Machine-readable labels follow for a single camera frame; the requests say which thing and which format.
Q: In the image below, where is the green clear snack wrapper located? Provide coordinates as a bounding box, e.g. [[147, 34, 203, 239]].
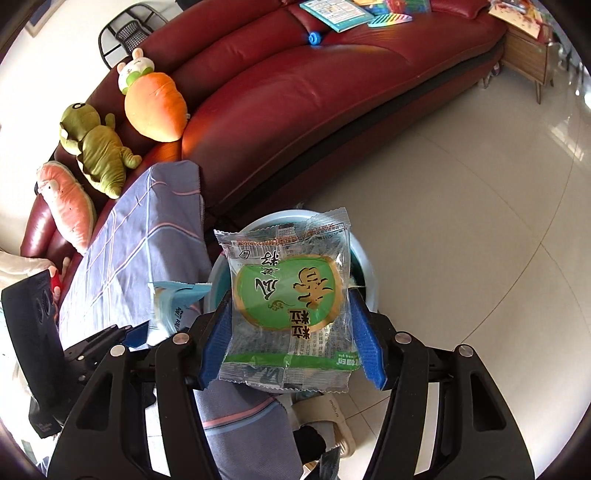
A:
[[215, 208, 361, 393]]

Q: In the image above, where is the green dinosaur plush toy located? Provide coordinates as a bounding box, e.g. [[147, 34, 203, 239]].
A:
[[59, 103, 142, 199]]

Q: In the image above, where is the light blue wrapper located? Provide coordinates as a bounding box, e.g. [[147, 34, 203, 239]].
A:
[[147, 281, 211, 346]]

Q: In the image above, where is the orange carrot plush toy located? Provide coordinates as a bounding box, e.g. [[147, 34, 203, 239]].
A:
[[116, 48, 189, 143]]

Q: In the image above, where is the purple plaid tablecloth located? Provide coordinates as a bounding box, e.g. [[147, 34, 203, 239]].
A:
[[58, 160, 303, 479]]

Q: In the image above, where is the teal plastic trash bin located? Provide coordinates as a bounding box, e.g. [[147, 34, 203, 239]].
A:
[[204, 209, 379, 313]]

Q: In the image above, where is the brown teddy bear red shirt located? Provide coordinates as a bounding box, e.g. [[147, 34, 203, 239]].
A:
[[48, 257, 71, 323]]

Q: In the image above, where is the white blanket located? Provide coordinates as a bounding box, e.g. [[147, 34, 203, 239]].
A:
[[0, 251, 57, 290]]

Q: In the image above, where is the blue ball toy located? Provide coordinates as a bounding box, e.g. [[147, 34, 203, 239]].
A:
[[308, 31, 322, 46]]

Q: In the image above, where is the pink radish plush toy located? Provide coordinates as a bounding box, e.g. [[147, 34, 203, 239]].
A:
[[36, 161, 97, 254]]

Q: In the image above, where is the beige slipper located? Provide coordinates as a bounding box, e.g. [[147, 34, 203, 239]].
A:
[[291, 392, 356, 458]]

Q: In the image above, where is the teal children's book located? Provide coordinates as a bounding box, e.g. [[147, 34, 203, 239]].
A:
[[300, 0, 374, 33]]

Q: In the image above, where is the wooden side table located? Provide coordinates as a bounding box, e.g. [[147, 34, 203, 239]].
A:
[[488, 4, 554, 104]]

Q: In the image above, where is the black mesh chair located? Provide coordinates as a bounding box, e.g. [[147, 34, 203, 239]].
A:
[[97, 3, 168, 69]]

